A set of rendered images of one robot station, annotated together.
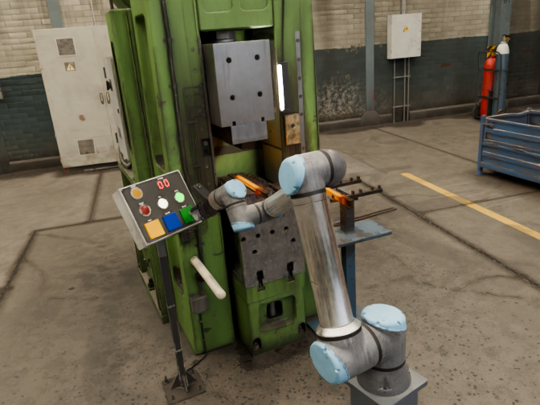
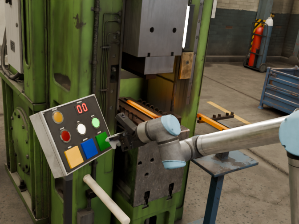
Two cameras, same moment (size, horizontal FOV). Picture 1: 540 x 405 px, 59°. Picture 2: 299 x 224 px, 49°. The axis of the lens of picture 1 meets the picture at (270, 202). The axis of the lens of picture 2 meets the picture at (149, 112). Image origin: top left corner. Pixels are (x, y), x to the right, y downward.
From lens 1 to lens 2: 0.90 m
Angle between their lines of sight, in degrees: 13
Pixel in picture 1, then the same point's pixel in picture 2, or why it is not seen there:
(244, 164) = (130, 90)
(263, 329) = not seen: outside the picture
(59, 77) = not seen: outside the picture
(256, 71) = (175, 9)
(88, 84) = not seen: outside the picture
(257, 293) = (142, 211)
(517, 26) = (275, 9)
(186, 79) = (108, 5)
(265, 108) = (175, 44)
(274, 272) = (158, 192)
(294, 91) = (193, 31)
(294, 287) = (171, 204)
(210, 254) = (101, 172)
